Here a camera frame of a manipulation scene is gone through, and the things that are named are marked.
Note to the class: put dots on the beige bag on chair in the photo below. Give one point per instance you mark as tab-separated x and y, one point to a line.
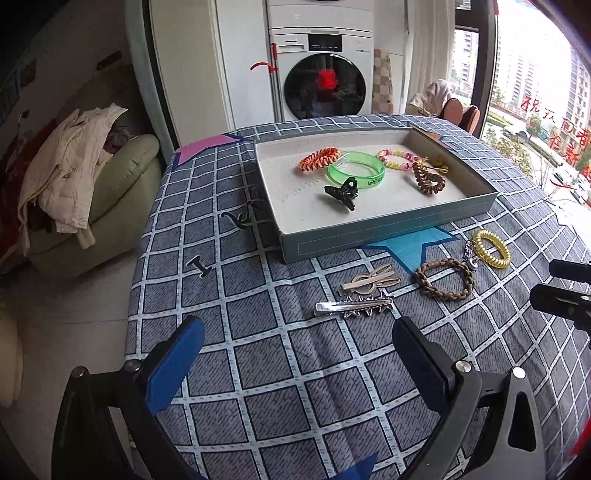
431	101

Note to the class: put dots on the silver rhinestone hair clip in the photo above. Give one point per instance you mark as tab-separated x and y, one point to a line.
354	307

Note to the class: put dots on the upper white dryer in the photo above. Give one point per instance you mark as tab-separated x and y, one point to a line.
355	17

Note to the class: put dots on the beige bow hair clip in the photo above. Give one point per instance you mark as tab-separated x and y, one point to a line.
368	283

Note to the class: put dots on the cream white jacket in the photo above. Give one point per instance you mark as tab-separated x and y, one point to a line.
61	177

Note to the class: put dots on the brown chair far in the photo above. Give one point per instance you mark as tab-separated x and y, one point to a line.
452	111

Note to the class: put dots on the teal white tray box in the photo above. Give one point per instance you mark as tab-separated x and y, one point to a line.
312	224

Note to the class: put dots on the silver ring charm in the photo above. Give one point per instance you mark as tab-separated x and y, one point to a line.
470	257

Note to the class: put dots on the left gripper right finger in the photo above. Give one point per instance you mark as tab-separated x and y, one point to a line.
429	366

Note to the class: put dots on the white cabinet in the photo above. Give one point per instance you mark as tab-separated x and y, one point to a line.
213	59

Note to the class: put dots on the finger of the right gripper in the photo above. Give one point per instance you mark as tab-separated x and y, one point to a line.
563	303
579	272

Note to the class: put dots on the olive green armchair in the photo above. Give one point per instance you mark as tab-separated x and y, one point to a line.
121	201

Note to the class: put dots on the red handled mop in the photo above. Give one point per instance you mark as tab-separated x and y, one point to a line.
272	67

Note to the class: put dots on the lower white washing machine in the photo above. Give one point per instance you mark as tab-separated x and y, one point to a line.
323	72

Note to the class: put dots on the green translucent bangle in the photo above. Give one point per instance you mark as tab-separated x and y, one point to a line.
366	169

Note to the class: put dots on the brown chair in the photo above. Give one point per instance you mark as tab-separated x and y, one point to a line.
470	119
452	111

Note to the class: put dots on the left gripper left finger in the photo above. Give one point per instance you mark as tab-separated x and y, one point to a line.
169	361

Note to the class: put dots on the grey checked star tablecloth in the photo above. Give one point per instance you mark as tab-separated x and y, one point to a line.
279	393

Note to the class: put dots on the black claw hair clip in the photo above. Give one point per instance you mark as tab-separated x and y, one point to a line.
345	194

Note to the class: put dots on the brown chair near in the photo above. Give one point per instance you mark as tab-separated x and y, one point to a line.
470	119

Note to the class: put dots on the checkered hanging towel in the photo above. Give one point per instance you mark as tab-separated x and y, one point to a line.
383	91

